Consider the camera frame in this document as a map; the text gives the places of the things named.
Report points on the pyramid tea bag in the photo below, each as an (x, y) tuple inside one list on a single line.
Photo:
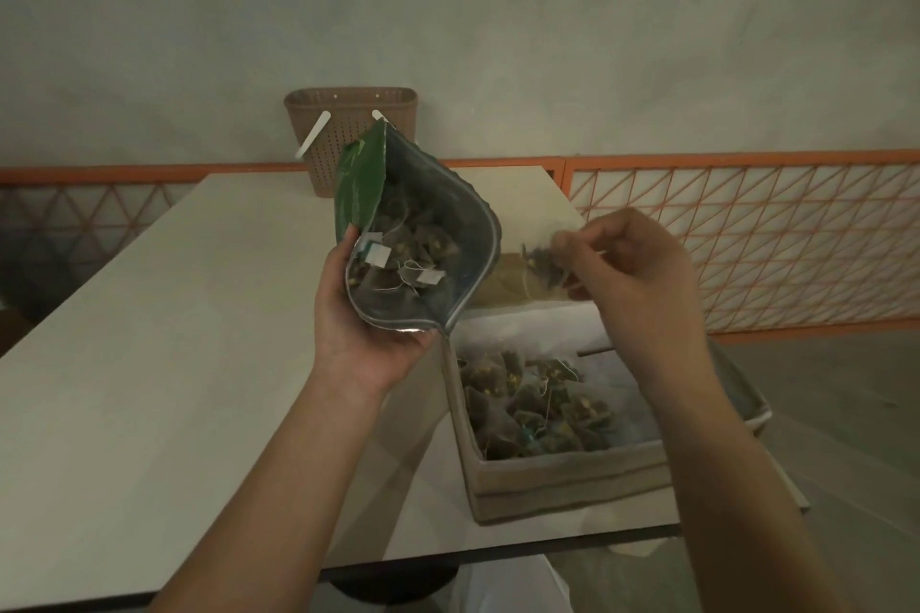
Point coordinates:
[(548, 268)]

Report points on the orange mesh fence panel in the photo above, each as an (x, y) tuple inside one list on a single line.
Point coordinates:
[(86, 224), (776, 246)]

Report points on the person's right forearm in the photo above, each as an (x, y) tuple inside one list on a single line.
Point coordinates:
[(740, 505)]

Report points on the brown plastic basket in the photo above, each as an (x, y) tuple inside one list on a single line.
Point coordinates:
[(345, 131)]

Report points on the person's left forearm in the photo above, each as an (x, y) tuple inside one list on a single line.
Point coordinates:
[(287, 505)]

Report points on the black table base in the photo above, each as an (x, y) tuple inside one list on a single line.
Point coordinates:
[(395, 584)]

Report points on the person's right hand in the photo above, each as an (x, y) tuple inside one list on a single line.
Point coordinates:
[(647, 296)]

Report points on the green foil pouch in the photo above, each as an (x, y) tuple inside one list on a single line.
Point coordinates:
[(363, 174)]

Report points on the beige paper box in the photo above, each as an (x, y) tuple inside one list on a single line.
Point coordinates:
[(561, 483)]

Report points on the person's left hand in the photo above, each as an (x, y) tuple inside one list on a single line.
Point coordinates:
[(359, 354)]

